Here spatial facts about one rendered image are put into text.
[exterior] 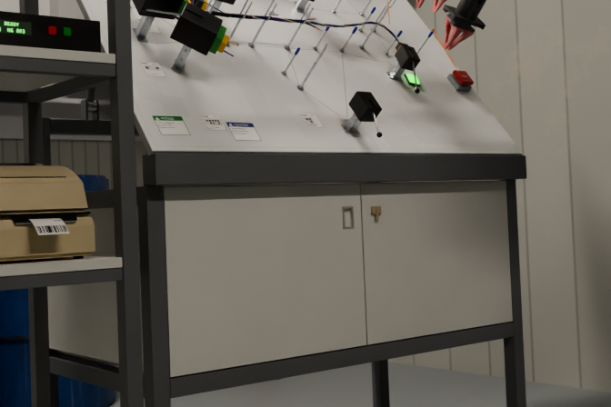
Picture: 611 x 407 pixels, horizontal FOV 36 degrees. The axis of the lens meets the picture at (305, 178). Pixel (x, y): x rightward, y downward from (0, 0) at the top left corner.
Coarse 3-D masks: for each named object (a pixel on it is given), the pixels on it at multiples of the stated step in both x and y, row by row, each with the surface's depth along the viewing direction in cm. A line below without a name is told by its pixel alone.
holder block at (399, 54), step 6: (402, 48) 255; (408, 48) 256; (414, 48) 257; (396, 54) 257; (402, 54) 255; (408, 54) 253; (414, 54) 255; (402, 60) 254; (408, 60) 253; (414, 60) 254; (420, 60) 254; (402, 66) 254; (408, 66) 254
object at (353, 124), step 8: (360, 96) 224; (368, 96) 226; (352, 104) 226; (360, 104) 224; (368, 104) 223; (376, 104) 225; (360, 112) 224; (368, 112) 223; (376, 112) 224; (352, 120) 228; (360, 120) 224; (368, 120) 226; (344, 128) 229; (352, 128) 229; (376, 128) 223
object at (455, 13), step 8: (464, 0) 233; (472, 0) 232; (448, 8) 235; (456, 8) 236; (464, 8) 234; (472, 8) 233; (480, 8) 234; (456, 16) 232; (464, 16) 234; (472, 16) 234; (472, 24) 236; (480, 24) 236
